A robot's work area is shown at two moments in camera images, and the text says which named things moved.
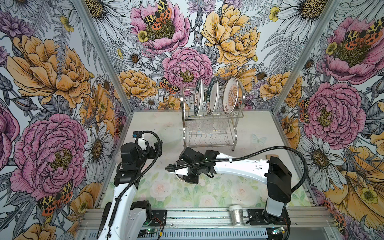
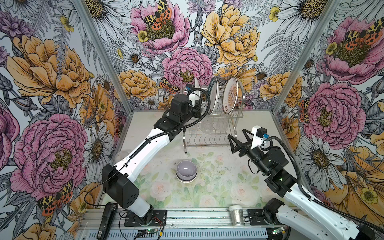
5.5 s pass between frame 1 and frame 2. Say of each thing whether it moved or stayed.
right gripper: moved
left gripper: moved
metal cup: stayed
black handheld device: stayed
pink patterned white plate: stayed
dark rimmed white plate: stayed
